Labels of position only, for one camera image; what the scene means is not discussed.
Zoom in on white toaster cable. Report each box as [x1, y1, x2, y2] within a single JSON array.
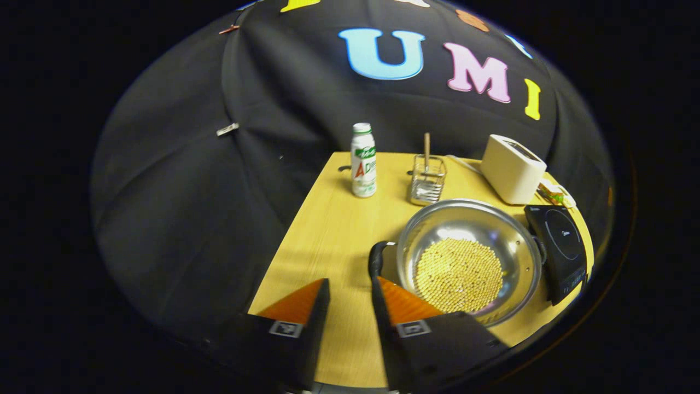
[[446, 155, 483, 176]]

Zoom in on wire mesh utensil basket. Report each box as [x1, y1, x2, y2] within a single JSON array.
[[410, 154, 447, 206]]

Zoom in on white toaster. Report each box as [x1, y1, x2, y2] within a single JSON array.
[[480, 134, 547, 206]]

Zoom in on wooden handled spoon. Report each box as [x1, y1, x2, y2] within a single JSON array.
[[423, 132, 433, 192]]

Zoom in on pile of soybeans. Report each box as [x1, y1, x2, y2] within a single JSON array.
[[414, 237, 505, 314]]

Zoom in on white drink bottle green label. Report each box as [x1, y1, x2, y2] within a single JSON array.
[[350, 123, 378, 198]]

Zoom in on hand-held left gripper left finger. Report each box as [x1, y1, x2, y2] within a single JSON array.
[[218, 278, 331, 392]]

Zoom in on sandwich with lettuce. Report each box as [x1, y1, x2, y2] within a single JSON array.
[[536, 182, 567, 206]]

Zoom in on black induction cooktop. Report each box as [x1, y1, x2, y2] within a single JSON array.
[[524, 204, 589, 306]]

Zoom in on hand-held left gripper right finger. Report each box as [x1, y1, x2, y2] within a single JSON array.
[[371, 276, 510, 394]]

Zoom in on steel pot with black handles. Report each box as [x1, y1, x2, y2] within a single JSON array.
[[367, 198, 548, 329]]

